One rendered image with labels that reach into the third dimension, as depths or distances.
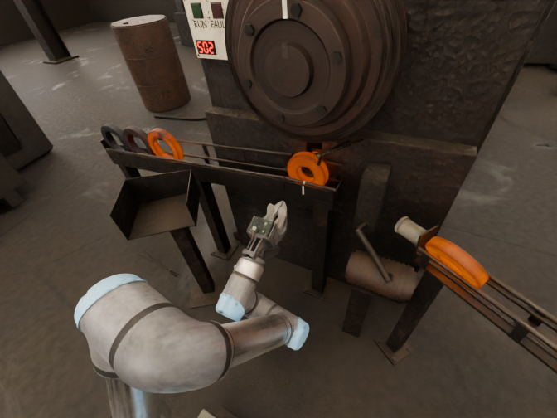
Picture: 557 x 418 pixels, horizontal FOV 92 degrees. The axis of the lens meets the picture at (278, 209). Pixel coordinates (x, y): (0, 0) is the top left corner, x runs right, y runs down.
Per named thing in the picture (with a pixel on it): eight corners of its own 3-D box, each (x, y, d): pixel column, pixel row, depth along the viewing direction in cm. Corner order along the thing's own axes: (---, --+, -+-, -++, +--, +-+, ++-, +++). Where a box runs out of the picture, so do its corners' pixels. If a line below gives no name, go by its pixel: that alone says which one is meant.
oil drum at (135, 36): (167, 90, 377) (139, 12, 314) (201, 95, 355) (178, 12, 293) (134, 109, 340) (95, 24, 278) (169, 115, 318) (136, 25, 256)
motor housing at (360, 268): (342, 307, 136) (355, 240, 99) (388, 325, 128) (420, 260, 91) (334, 331, 128) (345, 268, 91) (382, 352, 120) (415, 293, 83)
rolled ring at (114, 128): (115, 126, 132) (120, 123, 134) (94, 124, 141) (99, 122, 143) (135, 158, 144) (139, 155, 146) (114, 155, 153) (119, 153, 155)
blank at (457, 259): (445, 258, 81) (437, 266, 81) (424, 227, 74) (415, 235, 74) (498, 289, 67) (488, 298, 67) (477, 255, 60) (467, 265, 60)
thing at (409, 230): (406, 226, 89) (409, 213, 85) (429, 243, 83) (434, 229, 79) (392, 234, 87) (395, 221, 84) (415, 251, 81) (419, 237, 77)
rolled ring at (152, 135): (140, 136, 128) (146, 133, 130) (165, 168, 137) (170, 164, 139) (159, 126, 116) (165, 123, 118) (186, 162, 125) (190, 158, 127)
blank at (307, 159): (283, 156, 101) (279, 161, 99) (317, 145, 90) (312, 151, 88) (302, 189, 107) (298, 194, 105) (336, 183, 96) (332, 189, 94)
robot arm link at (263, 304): (270, 332, 79) (256, 327, 70) (242, 313, 85) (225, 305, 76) (283, 308, 82) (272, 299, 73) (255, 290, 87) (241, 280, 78)
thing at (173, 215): (183, 277, 157) (124, 178, 106) (228, 269, 158) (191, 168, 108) (179, 310, 142) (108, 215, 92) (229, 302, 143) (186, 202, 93)
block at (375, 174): (359, 209, 107) (369, 157, 90) (380, 215, 104) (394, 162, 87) (351, 228, 100) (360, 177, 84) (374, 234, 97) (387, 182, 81)
